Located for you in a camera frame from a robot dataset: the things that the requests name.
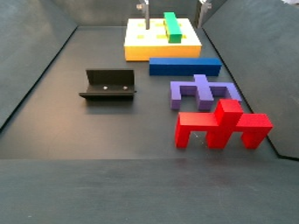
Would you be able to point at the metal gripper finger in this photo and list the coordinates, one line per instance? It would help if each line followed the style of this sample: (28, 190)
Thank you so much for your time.
(204, 8)
(143, 6)

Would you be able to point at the blue long block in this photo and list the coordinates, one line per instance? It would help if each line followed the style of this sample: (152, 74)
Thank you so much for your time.
(184, 66)

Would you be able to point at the yellow slotted board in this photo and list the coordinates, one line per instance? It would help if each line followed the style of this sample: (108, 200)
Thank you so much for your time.
(148, 43)

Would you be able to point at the green long block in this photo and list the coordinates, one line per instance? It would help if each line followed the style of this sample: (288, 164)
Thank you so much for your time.
(172, 28)

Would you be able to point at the purple branched block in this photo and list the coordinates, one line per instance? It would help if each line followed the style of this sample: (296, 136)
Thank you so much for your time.
(204, 91)

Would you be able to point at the red branched block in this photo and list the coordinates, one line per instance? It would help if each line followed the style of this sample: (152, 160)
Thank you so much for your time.
(225, 120)

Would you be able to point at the black angle bracket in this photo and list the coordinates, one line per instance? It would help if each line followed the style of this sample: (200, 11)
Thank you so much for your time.
(109, 84)

